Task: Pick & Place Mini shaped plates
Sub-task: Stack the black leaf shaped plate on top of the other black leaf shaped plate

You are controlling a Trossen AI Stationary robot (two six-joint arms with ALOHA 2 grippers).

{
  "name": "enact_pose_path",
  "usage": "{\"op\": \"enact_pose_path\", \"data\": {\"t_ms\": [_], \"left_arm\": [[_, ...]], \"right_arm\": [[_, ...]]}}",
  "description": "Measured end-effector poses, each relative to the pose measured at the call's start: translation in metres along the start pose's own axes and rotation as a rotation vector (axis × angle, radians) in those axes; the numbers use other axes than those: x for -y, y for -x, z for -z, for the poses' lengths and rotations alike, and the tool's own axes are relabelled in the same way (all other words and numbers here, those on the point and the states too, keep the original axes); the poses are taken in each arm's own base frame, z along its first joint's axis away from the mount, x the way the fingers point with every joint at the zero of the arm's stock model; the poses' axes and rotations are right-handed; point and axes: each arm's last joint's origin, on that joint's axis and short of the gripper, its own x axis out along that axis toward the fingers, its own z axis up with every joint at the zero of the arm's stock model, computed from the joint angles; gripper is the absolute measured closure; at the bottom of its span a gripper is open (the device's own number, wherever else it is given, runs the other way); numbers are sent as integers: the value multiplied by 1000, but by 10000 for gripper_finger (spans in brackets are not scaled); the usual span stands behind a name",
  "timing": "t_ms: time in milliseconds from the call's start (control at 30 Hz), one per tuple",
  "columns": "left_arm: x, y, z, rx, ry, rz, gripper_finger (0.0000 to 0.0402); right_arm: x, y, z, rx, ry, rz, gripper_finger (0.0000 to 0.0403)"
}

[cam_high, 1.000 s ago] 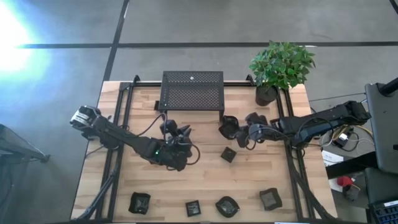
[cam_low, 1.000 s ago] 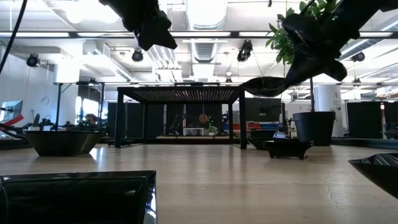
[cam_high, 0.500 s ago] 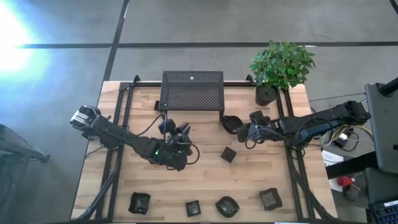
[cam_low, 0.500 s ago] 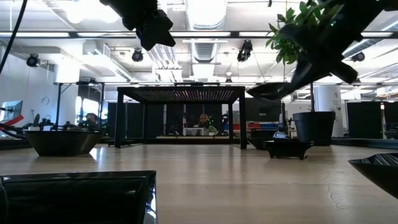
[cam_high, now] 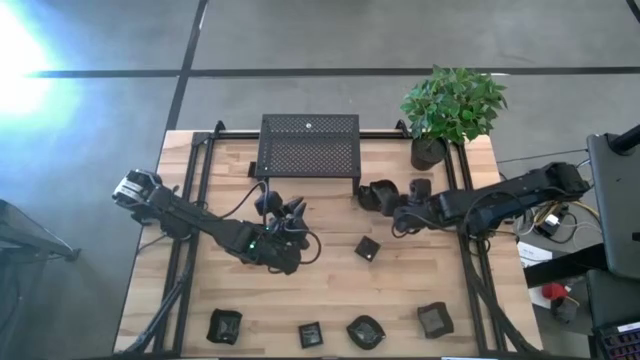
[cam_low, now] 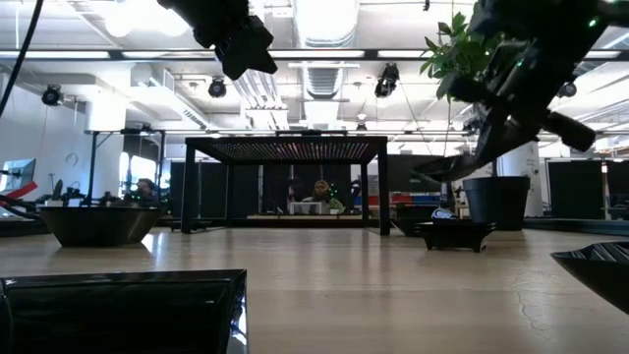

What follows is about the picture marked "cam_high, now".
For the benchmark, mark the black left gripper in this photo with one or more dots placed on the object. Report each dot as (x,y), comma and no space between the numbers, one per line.
(290,235)

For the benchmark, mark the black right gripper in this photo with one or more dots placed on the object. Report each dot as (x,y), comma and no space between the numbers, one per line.
(425,215)

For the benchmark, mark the black small square mini plate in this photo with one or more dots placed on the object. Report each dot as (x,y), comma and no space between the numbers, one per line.
(310,334)
(252,169)
(367,248)

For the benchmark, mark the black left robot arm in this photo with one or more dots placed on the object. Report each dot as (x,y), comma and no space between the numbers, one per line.
(200,220)

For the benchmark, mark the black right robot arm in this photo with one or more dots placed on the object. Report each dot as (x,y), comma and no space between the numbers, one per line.
(500,200)

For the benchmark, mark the black rounded square mini plate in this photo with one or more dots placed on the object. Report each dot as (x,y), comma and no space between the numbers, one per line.
(435,320)
(224,326)

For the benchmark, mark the black plant pot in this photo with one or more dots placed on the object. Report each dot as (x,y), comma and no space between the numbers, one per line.
(429,154)

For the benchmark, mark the black perforated metal stand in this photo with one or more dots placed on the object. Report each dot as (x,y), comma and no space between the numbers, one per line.
(307,145)

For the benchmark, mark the green leafy plant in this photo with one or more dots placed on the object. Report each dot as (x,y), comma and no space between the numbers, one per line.
(452,102)

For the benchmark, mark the black crumpled packet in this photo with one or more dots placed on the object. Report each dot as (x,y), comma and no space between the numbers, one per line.
(366,332)

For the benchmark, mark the white paper sheet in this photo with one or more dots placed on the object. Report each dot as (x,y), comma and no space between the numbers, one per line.
(535,252)

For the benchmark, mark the black power adapter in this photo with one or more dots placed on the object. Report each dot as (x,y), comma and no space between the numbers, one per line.
(550,224)

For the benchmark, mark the red object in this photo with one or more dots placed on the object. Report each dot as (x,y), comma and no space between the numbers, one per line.
(554,291)

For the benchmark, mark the grey equipment cabinet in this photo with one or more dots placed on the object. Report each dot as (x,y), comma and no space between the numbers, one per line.
(617,210)

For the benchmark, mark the dark seat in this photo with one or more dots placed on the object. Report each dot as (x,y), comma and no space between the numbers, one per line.
(612,297)

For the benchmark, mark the black pole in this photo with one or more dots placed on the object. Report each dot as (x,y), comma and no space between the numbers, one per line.
(625,141)

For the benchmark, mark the black keyboard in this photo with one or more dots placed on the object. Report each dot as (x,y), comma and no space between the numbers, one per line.
(620,342)

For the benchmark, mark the grey side table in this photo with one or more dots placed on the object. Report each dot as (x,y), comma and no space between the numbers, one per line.
(30,235)

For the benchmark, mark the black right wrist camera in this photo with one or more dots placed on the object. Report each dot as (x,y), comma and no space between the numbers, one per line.
(420,190)

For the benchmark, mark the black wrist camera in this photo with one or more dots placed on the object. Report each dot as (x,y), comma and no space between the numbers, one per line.
(420,190)
(268,202)

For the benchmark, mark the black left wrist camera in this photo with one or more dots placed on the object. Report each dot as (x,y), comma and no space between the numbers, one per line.
(268,202)

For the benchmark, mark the black aluminium table frame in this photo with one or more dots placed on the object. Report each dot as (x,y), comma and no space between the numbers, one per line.
(240,135)

